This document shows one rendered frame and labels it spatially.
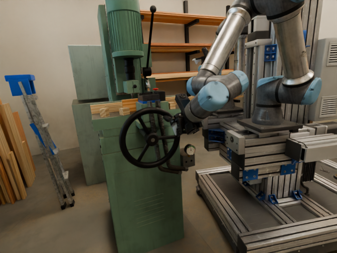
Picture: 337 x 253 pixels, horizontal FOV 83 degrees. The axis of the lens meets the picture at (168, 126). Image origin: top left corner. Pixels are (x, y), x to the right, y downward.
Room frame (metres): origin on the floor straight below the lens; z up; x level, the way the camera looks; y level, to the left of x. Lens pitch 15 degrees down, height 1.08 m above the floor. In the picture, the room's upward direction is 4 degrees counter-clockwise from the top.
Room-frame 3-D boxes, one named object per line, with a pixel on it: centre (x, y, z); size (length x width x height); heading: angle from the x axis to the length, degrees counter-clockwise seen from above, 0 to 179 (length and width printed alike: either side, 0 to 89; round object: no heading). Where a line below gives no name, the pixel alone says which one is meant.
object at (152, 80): (1.38, 0.12, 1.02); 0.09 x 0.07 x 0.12; 111
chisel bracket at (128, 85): (1.17, 0.21, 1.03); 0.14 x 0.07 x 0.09; 21
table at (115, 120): (1.08, 0.11, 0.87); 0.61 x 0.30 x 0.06; 111
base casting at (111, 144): (1.27, 0.25, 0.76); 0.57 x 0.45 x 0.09; 21
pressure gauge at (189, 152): (1.05, -0.12, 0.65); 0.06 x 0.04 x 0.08; 111
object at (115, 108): (1.20, 0.08, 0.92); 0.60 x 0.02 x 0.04; 111
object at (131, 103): (1.10, 0.14, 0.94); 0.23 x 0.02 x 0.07; 111
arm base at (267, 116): (0.97, -0.52, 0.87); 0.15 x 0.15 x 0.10
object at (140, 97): (1.00, 0.07, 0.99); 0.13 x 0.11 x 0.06; 111
